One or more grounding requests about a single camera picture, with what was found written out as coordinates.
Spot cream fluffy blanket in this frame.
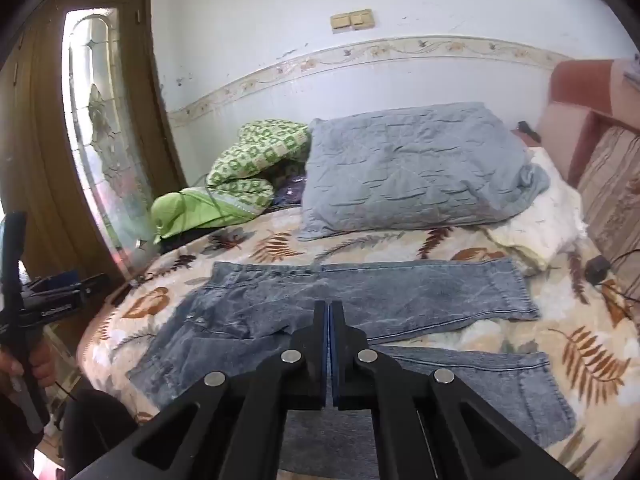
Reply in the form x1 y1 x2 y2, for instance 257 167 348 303
480 147 588 273

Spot plain green cloth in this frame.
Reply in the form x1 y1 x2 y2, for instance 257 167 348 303
151 186 261 245

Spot dark purple cloth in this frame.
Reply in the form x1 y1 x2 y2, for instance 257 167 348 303
260 162 307 208

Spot leaf-printed blanket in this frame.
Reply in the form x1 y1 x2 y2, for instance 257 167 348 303
77 205 640 480

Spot person's black trousers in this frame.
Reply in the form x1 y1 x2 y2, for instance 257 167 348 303
60 389 143 480

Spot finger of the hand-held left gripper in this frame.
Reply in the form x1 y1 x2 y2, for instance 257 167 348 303
30 270 82 293
75 273 110 306

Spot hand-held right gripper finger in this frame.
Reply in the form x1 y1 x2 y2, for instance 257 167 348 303
329 301 576 480
67 301 331 480

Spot wooden door with patterned glass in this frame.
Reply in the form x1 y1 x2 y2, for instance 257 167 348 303
0 0 188 286

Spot black charger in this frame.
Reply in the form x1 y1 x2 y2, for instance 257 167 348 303
585 255 611 286

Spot grey quilted pillow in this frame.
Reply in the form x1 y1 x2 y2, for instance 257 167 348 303
296 101 551 241

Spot green patterned quilt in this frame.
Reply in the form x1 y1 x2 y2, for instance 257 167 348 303
206 119 313 211

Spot black charger cable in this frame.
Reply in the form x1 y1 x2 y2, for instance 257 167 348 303
600 246 640 307

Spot person's left hand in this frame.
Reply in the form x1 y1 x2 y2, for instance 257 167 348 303
0 342 57 391

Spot grey-blue denim pants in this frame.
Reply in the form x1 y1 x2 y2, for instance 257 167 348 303
127 258 578 480

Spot pink striped upholstered headboard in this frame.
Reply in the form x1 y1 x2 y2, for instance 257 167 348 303
535 57 640 321

